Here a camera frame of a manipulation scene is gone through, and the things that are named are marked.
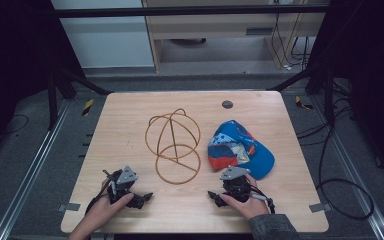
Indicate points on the black metal frame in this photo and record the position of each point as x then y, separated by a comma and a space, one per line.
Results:
180, 11

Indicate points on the light wooden desk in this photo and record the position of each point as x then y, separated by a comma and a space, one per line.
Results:
213, 26

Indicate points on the person's left hand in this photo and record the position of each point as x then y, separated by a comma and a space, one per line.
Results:
103, 211

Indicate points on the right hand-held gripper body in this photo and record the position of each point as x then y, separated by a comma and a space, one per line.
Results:
235, 186

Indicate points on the yellow black hazard tape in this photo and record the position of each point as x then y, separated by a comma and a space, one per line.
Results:
302, 103
87, 107

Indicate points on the wooden table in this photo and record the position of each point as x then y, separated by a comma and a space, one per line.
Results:
130, 126

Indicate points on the person's right hand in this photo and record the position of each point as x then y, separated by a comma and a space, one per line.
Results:
251, 208

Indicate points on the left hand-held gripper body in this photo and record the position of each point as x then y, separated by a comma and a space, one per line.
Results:
126, 176

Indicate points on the grey metal table bracket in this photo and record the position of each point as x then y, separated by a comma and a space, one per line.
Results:
69, 207
320, 207

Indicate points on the blue baseball cap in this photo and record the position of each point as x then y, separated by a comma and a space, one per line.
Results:
246, 146

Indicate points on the white cabinet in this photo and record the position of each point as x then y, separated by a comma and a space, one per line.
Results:
106, 40

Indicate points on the aluminium floor rail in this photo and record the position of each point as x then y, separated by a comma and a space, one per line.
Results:
349, 166
30, 174

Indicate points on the black curtain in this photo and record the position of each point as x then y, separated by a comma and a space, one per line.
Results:
13, 66
373, 66

